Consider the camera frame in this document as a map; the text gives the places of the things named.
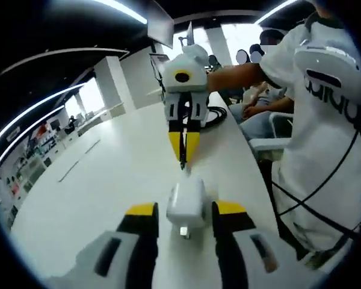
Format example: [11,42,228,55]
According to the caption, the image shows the person in white shirt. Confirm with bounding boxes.
[259,8,361,260]

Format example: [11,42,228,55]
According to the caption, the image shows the white square pillar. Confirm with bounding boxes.
[93,55,137,113]
[205,23,233,66]

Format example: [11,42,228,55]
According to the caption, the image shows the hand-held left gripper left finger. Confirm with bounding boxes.
[46,202,160,289]

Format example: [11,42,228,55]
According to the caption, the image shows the white charger adapter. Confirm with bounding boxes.
[165,176,213,241]

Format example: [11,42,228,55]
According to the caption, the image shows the white chair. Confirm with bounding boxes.
[247,111,295,154]

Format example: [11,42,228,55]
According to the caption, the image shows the white ceiling light strip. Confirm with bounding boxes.
[89,0,149,24]
[0,82,85,153]
[254,0,299,25]

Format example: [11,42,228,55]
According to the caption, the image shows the black Type-C cable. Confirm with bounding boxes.
[178,92,229,177]

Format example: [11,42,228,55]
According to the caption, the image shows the white desk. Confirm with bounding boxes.
[9,90,291,289]

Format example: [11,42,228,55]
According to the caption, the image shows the white chest device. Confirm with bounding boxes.
[294,42,361,92]

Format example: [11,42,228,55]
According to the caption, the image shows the large dark monitor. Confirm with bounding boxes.
[146,11,174,49]

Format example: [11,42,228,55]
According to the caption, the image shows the black thin cable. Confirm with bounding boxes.
[270,177,361,261]
[275,98,361,217]

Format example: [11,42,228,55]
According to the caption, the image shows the grey thin panel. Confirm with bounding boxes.
[185,20,197,46]

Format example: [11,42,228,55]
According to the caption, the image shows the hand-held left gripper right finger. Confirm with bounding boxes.
[211,199,307,289]

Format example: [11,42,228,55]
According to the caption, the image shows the white display shelves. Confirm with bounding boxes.
[0,119,67,219]

